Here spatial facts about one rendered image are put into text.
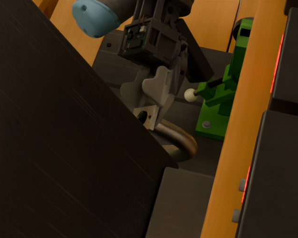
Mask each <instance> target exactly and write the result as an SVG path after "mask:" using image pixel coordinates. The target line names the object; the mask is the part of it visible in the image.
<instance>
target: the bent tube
mask: <svg viewBox="0 0 298 238"><path fill-rule="evenodd" d="M158 111H159V106H157V105H153V106H147V107H140V108H134V111H133V114H134V115H135V116H136V118H137V119H138V120H139V121H140V122H141V123H142V124H143V125H144V127H145V128H146V129H147V130H148V131H149V132H150V133H151V134H152V135H154V136H156V137H158V138H160V139H162V140H164V141H166V142H168V143H170V144H172V145H162V146H163V148H164V149H165V150H166V151H167V152H168V153H169V154H170V156H171V157H172V158H173V159H174V160H175V161H176V162H184V161H187V160H189V159H191V158H193V157H194V156H195V155H196V153H197V143H196V141H195V139H194V138H193V137H192V136H191V135H190V134H189V133H188V132H186V131H185V130H183V129H182V128H180V127H178V126H176V125H174V124H173V123H171V122H169V121H167V120H165V119H162V120H161V121H160V123H159V124H158V125H157V126H156V127H155V123H156V119H157V115H158Z"/></svg>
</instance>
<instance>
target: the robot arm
mask: <svg viewBox="0 0 298 238"><path fill-rule="evenodd" d="M193 3H194V0H76V2H74V3H73V5H72V8H71V11H72V15H73V17H74V19H75V20H76V23H77V25H78V26H79V28H80V29H81V30H82V31H83V32H84V33H85V34H86V35H88V36H90V37H92V38H100V37H103V36H104V35H106V34H108V33H109V32H111V31H112V30H114V29H117V28H118V27H119V26H120V25H121V24H122V23H123V22H125V21H126V20H128V19H129V18H131V17H132V16H133V19H132V22H131V24H128V25H125V26H124V30H123V34H122V38H121V42H120V46H119V49H118V53H117V55H118V56H120V57H122V58H124V59H126V60H130V61H131V62H133V63H135V64H137V65H142V66H143V68H142V70H140V71H139V72H138V73H137V76H136V79H135V81H134V82H128V83H123V84H122V86H121V88H120V93H121V95H122V97H124V98H125V99H126V100H127V101H128V102H129V103H130V104H132V105H133V106H134V107H135V108H140V107H147V106H153V102H154V103H155V104H156V105H157V106H159V111H158V115H157V119H156V123H155V127H156V126H157V125H158V124H159V123H160V121H161V120H162V119H163V117H164V116H165V114H166V113H167V111H168V110H169V108H170V107H171V105H172V103H173V101H174V99H175V96H177V95H178V92H179V90H180V88H181V85H182V83H183V80H184V78H185V76H186V78H187V80H188V81H189V83H200V82H208V81H209V80H210V79H211V78H212V77H213V76H214V71H213V69H212V68H211V66H210V64H209V62H208V61H207V59H206V57H205V56H204V54H203V52H202V50H201V49H200V47H199V45H198V43H197V42H196V40H195V38H194V36H193V35H192V33H191V31H190V29H189V28H188V26H187V24H186V23H185V21H184V19H183V18H180V19H179V17H185V16H187V15H189V14H190V13H191V9H192V5H193ZM125 35H127V38H126V42H125V46H124V50H122V46H123V41H124V38H125Z"/></svg>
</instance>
